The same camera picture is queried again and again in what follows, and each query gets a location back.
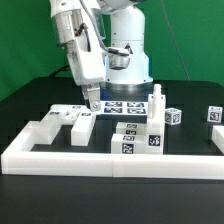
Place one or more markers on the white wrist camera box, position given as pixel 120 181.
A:
pixel 118 58

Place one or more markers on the white block right edge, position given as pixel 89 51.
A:
pixel 218 137

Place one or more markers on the white U-shaped fence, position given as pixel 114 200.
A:
pixel 20 159

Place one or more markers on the white H-shaped chair back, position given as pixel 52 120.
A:
pixel 79 117

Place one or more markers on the white tag base sheet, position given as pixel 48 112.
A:
pixel 130 108

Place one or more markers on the white chair seat part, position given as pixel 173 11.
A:
pixel 155 126

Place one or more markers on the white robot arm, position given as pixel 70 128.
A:
pixel 104 43

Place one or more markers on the white tagged cube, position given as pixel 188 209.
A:
pixel 173 116
pixel 214 114

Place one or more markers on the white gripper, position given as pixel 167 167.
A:
pixel 87 64

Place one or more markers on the white tagged cube far right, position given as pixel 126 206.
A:
pixel 214 114

